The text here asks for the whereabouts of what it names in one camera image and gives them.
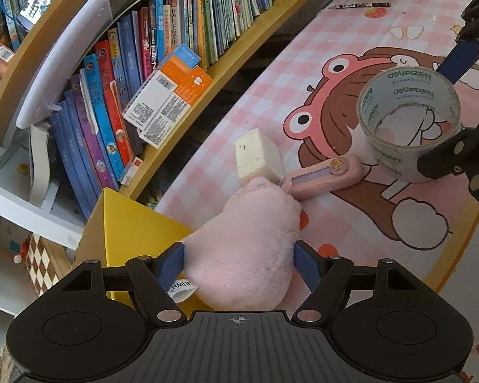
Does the clear packing tape roll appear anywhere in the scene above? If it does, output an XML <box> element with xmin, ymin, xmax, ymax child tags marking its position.
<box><xmin>356</xmin><ymin>67</ymin><xmax>461</xmax><ymax>183</ymax></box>

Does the pink plush pig toy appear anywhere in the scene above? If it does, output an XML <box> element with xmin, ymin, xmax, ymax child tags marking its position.
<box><xmin>182</xmin><ymin>176</ymin><xmax>302</xmax><ymax>311</ymax></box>

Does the yellow cardboard box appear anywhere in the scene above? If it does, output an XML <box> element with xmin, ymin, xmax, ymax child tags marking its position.
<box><xmin>73</xmin><ymin>187</ymin><xmax>209</xmax><ymax>314</ymax></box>

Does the pink utility knife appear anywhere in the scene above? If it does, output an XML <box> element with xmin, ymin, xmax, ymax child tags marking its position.
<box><xmin>280</xmin><ymin>154</ymin><xmax>364</xmax><ymax>201</ymax></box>

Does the black marker pen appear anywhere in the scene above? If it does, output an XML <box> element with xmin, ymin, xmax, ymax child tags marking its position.
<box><xmin>328</xmin><ymin>2</ymin><xmax>392</xmax><ymax>10</ymax></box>

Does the brown white chessboard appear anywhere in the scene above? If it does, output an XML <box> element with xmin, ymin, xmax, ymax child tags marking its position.
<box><xmin>19</xmin><ymin>234</ymin><xmax>72</xmax><ymax>297</ymax></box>

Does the white cube charger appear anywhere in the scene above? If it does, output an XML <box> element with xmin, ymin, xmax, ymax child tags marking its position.
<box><xmin>235</xmin><ymin>128</ymin><xmax>285</xmax><ymax>186</ymax></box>

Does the pink cartoon desk mat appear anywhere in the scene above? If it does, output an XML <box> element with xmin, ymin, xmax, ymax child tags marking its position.
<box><xmin>153</xmin><ymin>0</ymin><xmax>479</xmax><ymax>383</ymax></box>

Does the upper white orange carton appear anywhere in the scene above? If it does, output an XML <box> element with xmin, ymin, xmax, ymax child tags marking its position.
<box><xmin>123</xmin><ymin>44</ymin><xmax>200</xmax><ymax>130</ymax></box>

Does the white orange carton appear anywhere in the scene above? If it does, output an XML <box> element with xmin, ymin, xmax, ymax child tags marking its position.
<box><xmin>123</xmin><ymin>44</ymin><xmax>200</xmax><ymax>130</ymax></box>
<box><xmin>140</xmin><ymin>66</ymin><xmax>213</xmax><ymax>148</ymax></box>

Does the lower white orange carton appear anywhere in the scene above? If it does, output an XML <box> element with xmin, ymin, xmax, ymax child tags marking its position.
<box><xmin>140</xmin><ymin>66</ymin><xmax>213</xmax><ymax>148</ymax></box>

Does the wooden bookshelf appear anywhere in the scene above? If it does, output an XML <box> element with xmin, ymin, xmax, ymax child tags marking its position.
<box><xmin>0</xmin><ymin>0</ymin><xmax>309</xmax><ymax>316</ymax></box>

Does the row of children's books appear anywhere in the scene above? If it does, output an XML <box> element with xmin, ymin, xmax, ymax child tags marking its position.
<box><xmin>0</xmin><ymin>0</ymin><xmax>293</xmax><ymax>221</ymax></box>

